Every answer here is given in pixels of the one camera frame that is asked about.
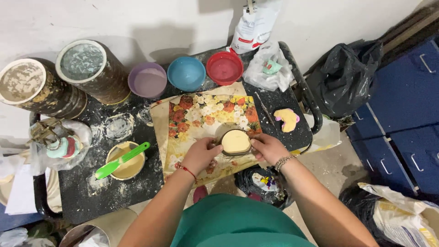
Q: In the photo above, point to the heap of crumpled plastic bags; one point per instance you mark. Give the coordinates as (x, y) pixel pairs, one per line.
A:
(24, 236)

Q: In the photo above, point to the yellow and pink clay figure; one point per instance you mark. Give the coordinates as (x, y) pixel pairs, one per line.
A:
(287, 120)

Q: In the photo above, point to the white powder pouch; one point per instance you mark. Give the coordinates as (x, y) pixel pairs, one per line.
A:
(254, 29)

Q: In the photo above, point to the green and red clay figure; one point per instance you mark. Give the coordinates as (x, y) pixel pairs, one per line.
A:
(65, 147)

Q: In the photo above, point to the person's left hand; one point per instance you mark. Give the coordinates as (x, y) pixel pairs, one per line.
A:
(198, 156)

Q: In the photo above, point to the red plastic bowl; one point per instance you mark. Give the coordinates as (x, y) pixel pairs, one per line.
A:
(225, 68)

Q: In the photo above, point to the round mould with yellow paste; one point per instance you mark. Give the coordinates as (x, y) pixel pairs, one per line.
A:
(235, 141)

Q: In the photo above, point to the black bag with scraps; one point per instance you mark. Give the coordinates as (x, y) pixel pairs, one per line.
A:
(264, 187)

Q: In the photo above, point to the purple plastic bowl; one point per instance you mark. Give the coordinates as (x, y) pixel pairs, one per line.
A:
(148, 81)

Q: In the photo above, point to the blue drawer cabinet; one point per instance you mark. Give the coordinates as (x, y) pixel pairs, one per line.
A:
(401, 113)

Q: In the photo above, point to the small green clay figure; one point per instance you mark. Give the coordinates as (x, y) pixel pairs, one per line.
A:
(272, 67)

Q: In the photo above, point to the thin metal sculpting tool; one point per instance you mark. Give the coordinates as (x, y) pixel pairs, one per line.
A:
(264, 108)

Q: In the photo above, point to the green plastic spatula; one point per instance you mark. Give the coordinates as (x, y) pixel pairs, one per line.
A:
(118, 162)

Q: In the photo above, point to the black plastic sack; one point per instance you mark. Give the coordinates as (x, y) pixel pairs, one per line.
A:
(356, 205)

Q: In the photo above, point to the person's pink shoe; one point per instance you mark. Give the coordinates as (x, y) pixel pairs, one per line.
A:
(255, 196)
(200, 194)

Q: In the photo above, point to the person's green garment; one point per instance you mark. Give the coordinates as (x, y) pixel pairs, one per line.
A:
(236, 223)

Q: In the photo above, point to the person's right hand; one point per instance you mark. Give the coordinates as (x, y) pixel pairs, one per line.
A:
(271, 149)

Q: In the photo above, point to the large black garbage bag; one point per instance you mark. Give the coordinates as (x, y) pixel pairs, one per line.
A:
(343, 79)

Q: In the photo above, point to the metal bucket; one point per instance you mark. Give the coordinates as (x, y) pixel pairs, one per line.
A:
(103, 230)

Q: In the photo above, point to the white woven sack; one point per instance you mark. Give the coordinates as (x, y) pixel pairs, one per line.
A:
(401, 216)

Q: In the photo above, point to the cup of yellow paste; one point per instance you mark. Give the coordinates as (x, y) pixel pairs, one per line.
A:
(132, 168)

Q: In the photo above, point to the white paper sheets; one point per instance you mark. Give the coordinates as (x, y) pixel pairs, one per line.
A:
(27, 192)

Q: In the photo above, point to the large paint-stained tin can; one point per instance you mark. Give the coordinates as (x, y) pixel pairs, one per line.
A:
(92, 70)
(31, 85)

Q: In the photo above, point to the blue plastic bowl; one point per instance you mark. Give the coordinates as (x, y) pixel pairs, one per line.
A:
(186, 73)

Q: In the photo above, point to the brass metal ornament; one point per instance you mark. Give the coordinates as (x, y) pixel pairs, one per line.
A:
(44, 132)

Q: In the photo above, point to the clear bag with ornaments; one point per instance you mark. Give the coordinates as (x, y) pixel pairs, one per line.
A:
(82, 132)

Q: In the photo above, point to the clear crumpled plastic bag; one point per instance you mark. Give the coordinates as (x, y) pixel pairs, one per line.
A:
(255, 75)

